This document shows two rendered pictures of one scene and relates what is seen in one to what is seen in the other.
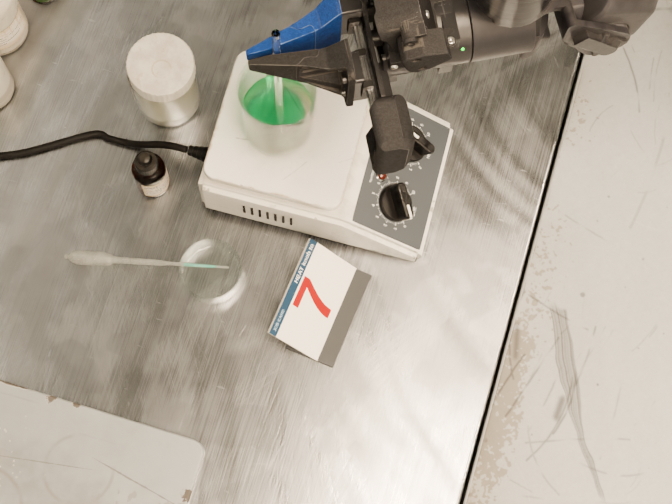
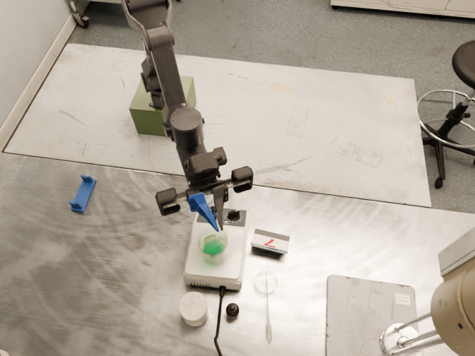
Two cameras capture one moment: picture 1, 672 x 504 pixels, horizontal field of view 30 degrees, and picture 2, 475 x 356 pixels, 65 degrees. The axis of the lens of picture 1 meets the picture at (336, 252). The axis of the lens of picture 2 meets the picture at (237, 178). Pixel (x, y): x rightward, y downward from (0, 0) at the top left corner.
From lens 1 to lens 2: 0.52 m
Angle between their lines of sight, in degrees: 35
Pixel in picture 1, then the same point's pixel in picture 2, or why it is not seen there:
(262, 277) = (263, 265)
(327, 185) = (235, 233)
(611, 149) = not seen: hidden behind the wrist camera
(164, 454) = (336, 287)
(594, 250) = (234, 164)
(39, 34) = not seen: outside the picture
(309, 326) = (279, 244)
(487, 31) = (202, 148)
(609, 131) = not seen: hidden behind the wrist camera
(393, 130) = (246, 169)
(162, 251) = (259, 304)
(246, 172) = (235, 262)
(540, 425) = (292, 174)
